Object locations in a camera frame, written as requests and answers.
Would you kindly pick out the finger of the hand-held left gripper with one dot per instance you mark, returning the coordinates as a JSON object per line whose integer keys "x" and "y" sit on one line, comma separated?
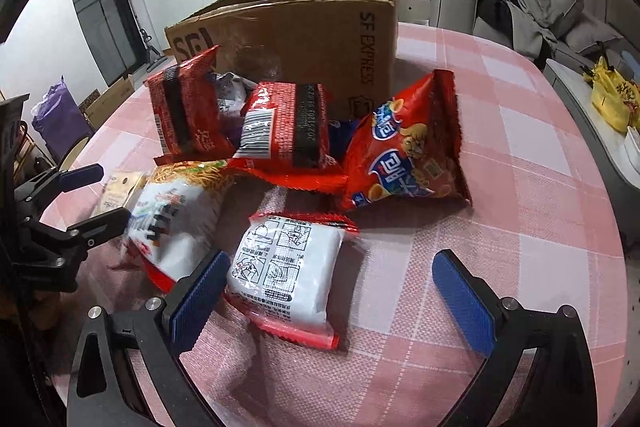
{"x": 82, "y": 174}
{"x": 107, "y": 222}

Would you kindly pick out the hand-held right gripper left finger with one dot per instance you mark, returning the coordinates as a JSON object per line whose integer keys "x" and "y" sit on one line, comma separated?
{"x": 200, "y": 297}

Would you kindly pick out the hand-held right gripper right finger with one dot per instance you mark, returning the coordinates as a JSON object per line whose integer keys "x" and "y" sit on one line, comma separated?
{"x": 462, "y": 302}

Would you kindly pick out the white noodle bag noodle picture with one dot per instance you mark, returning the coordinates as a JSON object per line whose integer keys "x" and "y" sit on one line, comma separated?
{"x": 175, "y": 217}

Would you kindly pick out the white noodle packet red edges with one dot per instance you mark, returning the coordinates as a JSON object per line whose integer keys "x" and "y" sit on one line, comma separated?
{"x": 290, "y": 267}

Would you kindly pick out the red noodle packet black stripe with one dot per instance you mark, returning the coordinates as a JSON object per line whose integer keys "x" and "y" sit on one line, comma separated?
{"x": 185, "y": 107}

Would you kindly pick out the red cartoon snack bag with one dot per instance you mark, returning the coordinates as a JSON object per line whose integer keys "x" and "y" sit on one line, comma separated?
{"x": 405, "y": 157}

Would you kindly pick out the purple white snack packet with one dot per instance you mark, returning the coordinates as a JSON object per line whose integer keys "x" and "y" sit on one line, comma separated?
{"x": 230, "y": 102}

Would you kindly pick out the red noodle packet white label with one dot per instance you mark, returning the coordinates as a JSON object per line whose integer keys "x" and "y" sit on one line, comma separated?
{"x": 285, "y": 127}

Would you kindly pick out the blue cookie packet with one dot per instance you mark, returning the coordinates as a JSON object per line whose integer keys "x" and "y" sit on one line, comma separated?
{"x": 337, "y": 137}

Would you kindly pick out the brown cardboard box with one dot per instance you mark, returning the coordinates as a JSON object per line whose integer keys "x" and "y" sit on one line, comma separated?
{"x": 300, "y": 32}

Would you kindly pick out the small beige snack packet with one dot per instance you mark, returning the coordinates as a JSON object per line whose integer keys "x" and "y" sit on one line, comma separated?
{"x": 120, "y": 189}

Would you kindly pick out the purple plastic bag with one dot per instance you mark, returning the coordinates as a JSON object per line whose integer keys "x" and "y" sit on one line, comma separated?
{"x": 57, "y": 122}

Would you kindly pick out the small cardboard box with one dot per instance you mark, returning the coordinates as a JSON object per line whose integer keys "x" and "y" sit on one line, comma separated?
{"x": 107, "y": 102}

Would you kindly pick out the pink checked tablecloth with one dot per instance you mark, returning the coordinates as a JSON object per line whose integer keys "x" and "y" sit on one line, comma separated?
{"x": 500, "y": 157}

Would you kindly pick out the black glass door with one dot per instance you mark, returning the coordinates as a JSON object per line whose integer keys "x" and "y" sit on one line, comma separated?
{"x": 100, "y": 7}

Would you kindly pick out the white coffee table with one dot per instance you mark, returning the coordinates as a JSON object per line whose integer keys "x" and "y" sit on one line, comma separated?
{"x": 580, "y": 132}

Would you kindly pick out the yellow plastic bag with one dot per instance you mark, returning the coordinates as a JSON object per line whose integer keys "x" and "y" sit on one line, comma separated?
{"x": 612, "y": 99}

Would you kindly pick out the dark jacket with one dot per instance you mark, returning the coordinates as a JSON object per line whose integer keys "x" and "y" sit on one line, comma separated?
{"x": 500, "y": 12}

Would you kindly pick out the grey sofa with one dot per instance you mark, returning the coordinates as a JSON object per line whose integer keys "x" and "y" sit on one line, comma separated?
{"x": 455, "y": 2}

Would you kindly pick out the grey clothing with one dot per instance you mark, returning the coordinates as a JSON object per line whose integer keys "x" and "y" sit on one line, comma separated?
{"x": 550, "y": 12}

